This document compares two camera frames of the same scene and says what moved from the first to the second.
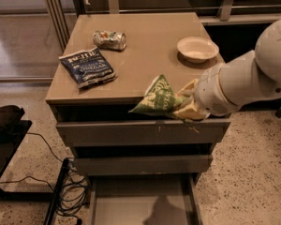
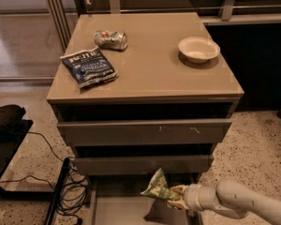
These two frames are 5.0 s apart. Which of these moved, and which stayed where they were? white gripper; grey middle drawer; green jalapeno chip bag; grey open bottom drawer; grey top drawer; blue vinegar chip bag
Moved: white gripper; green jalapeno chip bag
Stayed: grey middle drawer; grey open bottom drawer; blue vinegar chip bag; grey top drawer
